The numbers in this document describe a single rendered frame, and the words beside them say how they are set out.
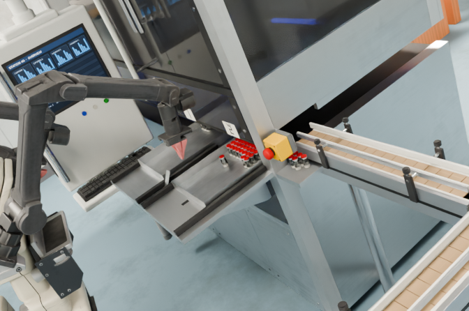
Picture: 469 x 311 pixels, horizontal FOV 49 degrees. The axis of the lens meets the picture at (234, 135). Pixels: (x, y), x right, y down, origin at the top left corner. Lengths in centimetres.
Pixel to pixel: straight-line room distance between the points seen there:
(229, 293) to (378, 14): 158
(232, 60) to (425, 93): 98
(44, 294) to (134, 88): 75
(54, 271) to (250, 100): 82
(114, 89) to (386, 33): 108
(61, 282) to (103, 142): 99
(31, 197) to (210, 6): 75
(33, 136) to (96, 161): 122
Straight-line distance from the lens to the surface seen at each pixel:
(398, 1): 211
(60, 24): 245
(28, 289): 183
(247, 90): 166
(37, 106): 135
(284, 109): 177
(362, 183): 163
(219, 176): 192
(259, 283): 273
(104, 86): 145
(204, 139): 223
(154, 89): 156
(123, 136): 260
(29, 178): 146
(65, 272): 174
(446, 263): 125
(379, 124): 211
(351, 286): 229
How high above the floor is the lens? 183
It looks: 26 degrees down
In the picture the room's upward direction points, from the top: 24 degrees counter-clockwise
